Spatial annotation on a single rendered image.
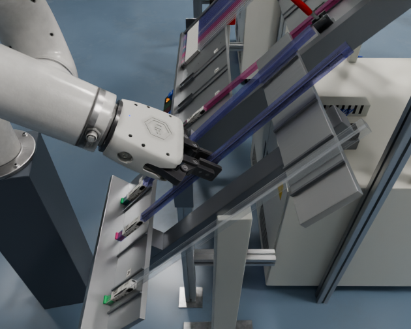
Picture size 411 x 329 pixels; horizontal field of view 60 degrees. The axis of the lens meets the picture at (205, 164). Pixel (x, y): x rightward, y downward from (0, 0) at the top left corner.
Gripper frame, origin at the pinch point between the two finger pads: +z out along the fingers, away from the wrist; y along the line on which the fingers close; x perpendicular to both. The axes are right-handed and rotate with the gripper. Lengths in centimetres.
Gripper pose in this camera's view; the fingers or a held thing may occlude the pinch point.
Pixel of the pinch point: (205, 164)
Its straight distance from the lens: 54.3
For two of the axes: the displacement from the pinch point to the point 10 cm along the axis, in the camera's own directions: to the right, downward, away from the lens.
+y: -0.3, -7.1, 7.0
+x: -5.2, 6.2, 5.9
